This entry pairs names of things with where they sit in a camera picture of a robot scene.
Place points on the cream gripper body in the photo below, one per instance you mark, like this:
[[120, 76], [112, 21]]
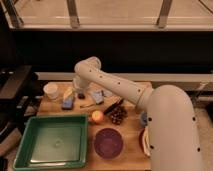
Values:
[[68, 93]]

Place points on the blue sponge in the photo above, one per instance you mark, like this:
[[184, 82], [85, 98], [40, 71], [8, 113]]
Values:
[[68, 103]]

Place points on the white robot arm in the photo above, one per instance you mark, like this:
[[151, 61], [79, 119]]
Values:
[[172, 125]]

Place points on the purple bowl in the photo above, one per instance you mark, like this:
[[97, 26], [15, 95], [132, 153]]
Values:
[[108, 143]]

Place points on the brown bowl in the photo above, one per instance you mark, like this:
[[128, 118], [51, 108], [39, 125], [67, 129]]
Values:
[[140, 139]]

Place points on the black rectangular block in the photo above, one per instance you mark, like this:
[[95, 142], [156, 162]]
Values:
[[81, 96]]

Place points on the metal spoon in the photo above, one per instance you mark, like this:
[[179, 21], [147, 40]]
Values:
[[87, 105]]

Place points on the white cup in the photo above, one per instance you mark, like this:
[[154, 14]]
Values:
[[51, 90]]

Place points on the blue-grey crumpled cloth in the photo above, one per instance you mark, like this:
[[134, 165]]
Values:
[[99, 95]]

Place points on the orange apple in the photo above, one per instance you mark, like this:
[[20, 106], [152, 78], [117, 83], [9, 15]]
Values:
[[97, 117]]

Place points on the black equipment on left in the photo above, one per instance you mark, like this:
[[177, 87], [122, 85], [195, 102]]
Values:
[[17, 88]]

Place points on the green plastic tray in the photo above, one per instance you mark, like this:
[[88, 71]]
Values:
[[53, 142]]

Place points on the bunch of dark grapes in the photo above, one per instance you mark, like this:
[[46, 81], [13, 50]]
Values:
[[118, 115]]

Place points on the wooden table board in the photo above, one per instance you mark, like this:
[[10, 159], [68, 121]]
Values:
[[131, 157]]

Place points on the small blue cup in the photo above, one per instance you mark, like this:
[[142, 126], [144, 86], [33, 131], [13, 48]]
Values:
[[143, 119]]

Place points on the black-handled knife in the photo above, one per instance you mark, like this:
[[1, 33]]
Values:
[[113, 106]]

